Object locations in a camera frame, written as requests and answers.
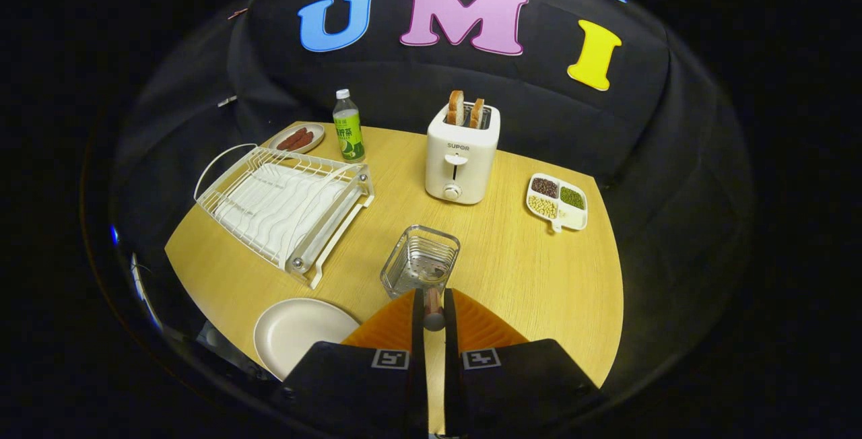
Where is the white wire dish rack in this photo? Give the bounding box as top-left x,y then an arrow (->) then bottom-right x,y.
194,143 -> 375,290

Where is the small beige saucer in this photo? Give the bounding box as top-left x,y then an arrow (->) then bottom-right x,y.
268,123 -> 326,155

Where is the white divided dish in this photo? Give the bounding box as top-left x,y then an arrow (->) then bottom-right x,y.
525,172 -> 589,234

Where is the white toaster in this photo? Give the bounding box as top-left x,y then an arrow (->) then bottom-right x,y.
425,101 -> 501,205

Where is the white plate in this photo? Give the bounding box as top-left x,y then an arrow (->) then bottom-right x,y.
253,298 -> 361,381

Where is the green label drink bottle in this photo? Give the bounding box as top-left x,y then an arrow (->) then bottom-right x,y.
333,89 -> 366,163

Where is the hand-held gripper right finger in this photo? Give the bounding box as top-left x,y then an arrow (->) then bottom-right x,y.
442,289 -> 607,439

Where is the spoon with brown handle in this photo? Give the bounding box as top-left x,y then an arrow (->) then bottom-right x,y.
422,265 -> 447,332

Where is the black backdrop cloth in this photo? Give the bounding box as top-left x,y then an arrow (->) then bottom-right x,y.
81,0 -> 755,393

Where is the metal wire basket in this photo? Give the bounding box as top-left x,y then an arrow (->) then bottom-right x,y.
380,225 -> 461,300

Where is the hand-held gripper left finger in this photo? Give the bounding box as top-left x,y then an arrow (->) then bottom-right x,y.
283,289 -> 429,439

